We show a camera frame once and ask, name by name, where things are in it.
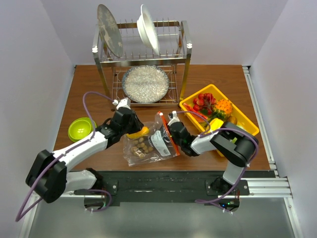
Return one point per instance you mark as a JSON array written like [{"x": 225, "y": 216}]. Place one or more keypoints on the yellow orange fake mango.
[{"x": 143, "y": 132}]

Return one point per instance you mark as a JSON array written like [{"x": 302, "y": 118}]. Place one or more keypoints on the speckled blue rim plate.
[{"x": 145, "y": 84}]

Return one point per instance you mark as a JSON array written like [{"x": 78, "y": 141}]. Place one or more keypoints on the red fake strawberry bunch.
[{"x": 204, "y": 103}]

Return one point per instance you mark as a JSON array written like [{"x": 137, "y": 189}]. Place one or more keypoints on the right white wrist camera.
[{"x": 173, "y": 118}]

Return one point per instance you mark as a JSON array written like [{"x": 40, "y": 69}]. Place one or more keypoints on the green plastic bowl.
[{"x": 79, "y": 129}]

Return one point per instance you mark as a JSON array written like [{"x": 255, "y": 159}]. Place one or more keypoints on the brown fake kiwi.
[{"x": 233, "y": 120}]

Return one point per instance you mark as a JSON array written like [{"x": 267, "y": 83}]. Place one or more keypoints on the brown fake longan bunch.
[{"x": 141, "y": 147}]

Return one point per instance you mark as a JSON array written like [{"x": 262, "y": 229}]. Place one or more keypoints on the grey patterned plate upright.
[{"x": 109, "y": 30}]

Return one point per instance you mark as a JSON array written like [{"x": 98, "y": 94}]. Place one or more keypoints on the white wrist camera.
[
  {"x": 123, "y": 103},
  {"x": 173, "y": 118}
]

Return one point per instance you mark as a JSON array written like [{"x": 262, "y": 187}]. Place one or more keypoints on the yellow fake bell pepper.
[{"x": 216, "y": 124}]

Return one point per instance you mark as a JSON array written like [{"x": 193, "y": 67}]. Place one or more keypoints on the clear zip top bag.
[{"x": 159, "y": 137}]

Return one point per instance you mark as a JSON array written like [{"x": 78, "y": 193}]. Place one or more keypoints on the orange fake pineapple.
[{"x": 222, "y": 109}]

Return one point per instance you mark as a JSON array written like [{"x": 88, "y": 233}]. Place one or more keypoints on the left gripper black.
[{"x": 137, "y": 124}]

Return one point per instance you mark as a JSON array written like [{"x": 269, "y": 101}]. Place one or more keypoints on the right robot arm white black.
[{"x": 234, "y": 143}]

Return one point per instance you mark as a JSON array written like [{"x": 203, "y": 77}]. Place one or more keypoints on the fake watermelon slice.
[{"x": 197, "y": 115}]

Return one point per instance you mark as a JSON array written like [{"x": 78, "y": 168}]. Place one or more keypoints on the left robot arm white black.
[{"x": 50, "y": 174}]

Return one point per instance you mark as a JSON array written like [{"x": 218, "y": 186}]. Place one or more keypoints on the metal dish rack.
[{"x": 174, "y": 58}]

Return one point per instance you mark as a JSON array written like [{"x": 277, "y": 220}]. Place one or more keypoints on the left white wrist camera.
[{"x": 123, "y": 103}]

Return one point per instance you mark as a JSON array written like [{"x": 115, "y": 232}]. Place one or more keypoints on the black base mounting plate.
[{"x": 161, "y": 187}]

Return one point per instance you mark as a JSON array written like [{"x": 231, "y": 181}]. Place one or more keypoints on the yellow plastic tray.
[{"x": 243, "y": 121}]

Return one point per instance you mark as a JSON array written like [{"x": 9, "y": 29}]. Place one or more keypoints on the white bowl upright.
[{"x": 147, "y": 30}]

